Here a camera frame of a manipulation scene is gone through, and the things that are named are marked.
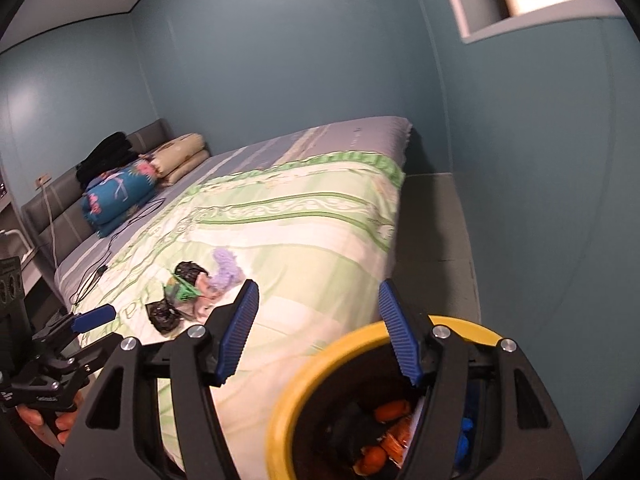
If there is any black plastic bag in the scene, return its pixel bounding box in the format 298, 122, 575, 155
175, 261, 208, 286
145, 300, 182, 335

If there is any white charging cable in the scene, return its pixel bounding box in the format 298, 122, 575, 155
42, 182, 58, 266

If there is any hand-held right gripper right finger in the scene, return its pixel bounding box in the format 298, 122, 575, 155
377, 279, 583, 480

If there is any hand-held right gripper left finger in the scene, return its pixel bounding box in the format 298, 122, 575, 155
54, 279, 261, 480

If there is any person's left hand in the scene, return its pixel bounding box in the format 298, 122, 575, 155
16, 390, 83, 448

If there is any black cable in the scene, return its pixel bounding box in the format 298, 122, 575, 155
70, 197, 166, 306

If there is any blue plastic bag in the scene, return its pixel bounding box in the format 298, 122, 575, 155
452, 382, 481, 466

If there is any pile of black clothes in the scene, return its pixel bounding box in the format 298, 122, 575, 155
75, 132, 138, 186

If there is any bed with striped sheet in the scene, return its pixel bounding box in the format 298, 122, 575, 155
54, 116, 413, 311

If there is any white desk lamp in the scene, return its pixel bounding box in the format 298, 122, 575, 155
0, 229, 32, 261

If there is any grey padded headboard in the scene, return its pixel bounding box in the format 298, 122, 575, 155
20, 119, 216, 266

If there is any orange snack wrapper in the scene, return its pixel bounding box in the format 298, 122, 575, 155
380, 412, 426, 466

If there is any orange fruit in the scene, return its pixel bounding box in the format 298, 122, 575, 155
352, 447, 388, 476
375, 400, 408, 422

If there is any yellow bin with black liner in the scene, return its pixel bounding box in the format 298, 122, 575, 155
266, 315, 523, 480

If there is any folded beige quilt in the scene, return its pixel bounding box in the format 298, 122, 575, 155
140, 133, 210, 186

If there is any green snack packet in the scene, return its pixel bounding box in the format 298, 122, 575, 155
162, 272, 208, 306

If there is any folded blue floral quilt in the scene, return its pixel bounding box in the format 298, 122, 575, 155
81, 157, 160, 238

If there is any green printed blanket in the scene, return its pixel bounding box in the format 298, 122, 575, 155
75, 152, 406, 466

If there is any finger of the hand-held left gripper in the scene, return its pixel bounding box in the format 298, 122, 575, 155
32, 304, 117, 348
50, 332, 125, 376

